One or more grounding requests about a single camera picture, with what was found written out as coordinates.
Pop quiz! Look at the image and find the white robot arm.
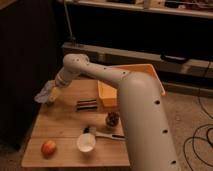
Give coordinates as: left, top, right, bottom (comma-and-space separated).
55, 54, 182, 171

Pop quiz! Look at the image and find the grey white towel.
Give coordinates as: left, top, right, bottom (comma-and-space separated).
34, 81, 54, 103

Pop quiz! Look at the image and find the white handled brush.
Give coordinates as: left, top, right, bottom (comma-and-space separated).
83, 127, 125, 141

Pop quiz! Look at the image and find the glass jar with dark contents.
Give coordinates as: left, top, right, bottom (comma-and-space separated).
105, 112, 119, 129

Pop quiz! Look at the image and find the black handle on rail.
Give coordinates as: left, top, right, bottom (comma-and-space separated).
160, 54, 189, 64

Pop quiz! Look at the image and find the striped dark block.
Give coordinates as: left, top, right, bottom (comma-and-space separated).
76, 99, 97, 111

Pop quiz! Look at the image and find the orange plastic tray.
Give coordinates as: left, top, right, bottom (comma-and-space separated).
97, 64, 166, 107

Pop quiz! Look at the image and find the red apple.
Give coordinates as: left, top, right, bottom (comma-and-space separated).
41, 140, 56, 157

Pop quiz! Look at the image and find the black cable on floor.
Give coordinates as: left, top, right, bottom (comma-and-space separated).
182, 61, 213, 171

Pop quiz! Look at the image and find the grey metal shelf rail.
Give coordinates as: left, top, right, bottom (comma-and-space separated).
62, 42, 213, 79

